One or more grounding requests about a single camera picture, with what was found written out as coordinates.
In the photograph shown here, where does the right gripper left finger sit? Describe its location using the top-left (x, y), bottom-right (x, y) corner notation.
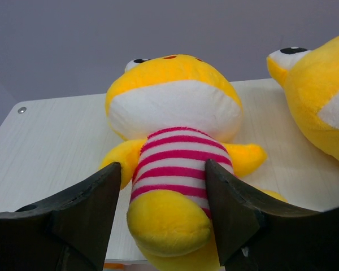
top-left (0, 163), bottom-right (121, 270)

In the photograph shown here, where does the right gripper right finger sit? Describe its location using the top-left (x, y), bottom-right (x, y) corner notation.
top-left (205, 160), bottom-right (339, 270)

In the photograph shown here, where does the yellow frog red-striped shirt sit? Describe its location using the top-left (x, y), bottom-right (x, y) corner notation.
top-left (99, 54), bottom-right (288, 271)

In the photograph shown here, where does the yellow frog blue-striped shirt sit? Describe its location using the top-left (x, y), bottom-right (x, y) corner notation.
top-left (266, 36), bottom-right (339, 161)

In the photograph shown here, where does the white two-tier shelf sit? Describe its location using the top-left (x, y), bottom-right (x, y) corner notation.
top-left (0, 78), bottom-right (339, 266)

